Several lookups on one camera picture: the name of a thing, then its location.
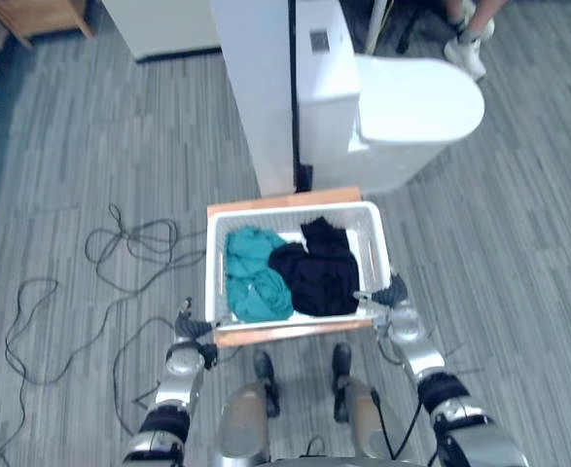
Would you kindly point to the white pole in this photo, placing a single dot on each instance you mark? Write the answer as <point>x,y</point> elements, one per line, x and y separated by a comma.
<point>375,24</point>

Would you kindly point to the person's leg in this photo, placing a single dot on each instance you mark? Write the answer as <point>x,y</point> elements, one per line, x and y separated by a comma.
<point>470,48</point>

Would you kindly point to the white washing machine door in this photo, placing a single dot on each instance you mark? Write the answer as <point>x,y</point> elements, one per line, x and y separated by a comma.
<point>416,99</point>

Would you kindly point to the robot left leg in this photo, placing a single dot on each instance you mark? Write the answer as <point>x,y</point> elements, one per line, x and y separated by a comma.
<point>248,418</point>

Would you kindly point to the tall white panel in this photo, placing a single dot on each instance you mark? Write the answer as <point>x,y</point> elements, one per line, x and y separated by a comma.
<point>260,97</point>

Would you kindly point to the teal garment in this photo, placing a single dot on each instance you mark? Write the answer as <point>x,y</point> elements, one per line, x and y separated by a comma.
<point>253,282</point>

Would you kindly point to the black code label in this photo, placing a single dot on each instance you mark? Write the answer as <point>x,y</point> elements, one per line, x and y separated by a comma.
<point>319,41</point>

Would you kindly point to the white cabinet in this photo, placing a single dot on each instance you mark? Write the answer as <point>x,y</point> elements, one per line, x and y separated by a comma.
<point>163,24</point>

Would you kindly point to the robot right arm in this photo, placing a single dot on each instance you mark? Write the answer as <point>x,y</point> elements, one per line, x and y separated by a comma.
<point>440,389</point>

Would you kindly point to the black chair base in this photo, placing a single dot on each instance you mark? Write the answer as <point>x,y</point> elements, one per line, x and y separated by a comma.
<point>409,29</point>

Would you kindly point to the black garment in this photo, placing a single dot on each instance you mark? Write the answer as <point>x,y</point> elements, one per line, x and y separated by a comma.
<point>321,277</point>

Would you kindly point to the wooden furniture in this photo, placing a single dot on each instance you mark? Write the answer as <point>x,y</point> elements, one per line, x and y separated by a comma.
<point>37,14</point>

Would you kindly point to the robot leg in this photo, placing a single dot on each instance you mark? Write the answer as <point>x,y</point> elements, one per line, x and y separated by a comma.
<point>358,404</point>
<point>248,418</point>

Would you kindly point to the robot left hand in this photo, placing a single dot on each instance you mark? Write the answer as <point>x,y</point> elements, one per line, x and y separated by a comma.
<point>195,327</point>

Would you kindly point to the robot right leg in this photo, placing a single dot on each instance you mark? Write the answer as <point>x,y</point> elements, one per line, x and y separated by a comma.
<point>358,404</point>

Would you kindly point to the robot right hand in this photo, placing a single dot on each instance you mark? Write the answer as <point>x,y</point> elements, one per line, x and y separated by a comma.
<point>393,293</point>

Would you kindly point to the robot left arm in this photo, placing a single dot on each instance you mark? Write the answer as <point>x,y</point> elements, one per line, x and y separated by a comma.
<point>180,389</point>

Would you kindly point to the white plastic laundry basket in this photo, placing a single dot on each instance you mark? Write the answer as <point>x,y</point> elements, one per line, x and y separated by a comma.
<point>214,272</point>

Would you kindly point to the wooden stand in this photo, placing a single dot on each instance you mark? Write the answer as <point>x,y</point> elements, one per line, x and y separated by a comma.
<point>290,334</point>

